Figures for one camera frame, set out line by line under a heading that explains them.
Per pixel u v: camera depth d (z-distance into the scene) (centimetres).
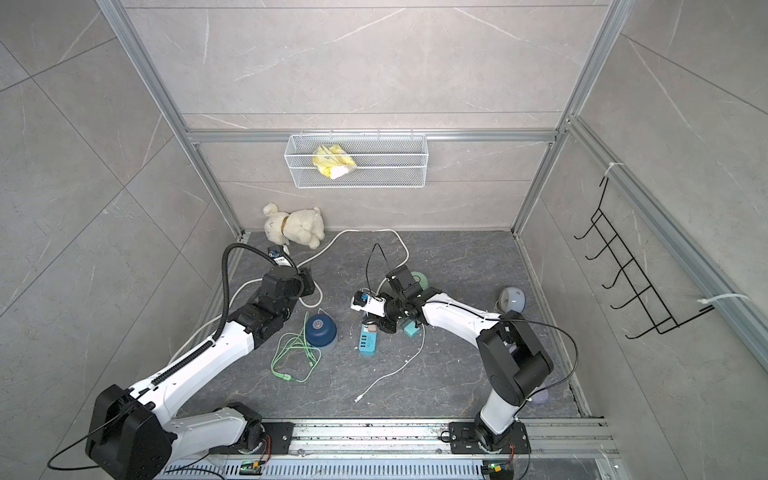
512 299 91
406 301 69
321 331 82
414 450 73
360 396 80
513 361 46
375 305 74
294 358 86
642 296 63
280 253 69
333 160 85
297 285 65
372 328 87
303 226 109
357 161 88
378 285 104
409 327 90
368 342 88
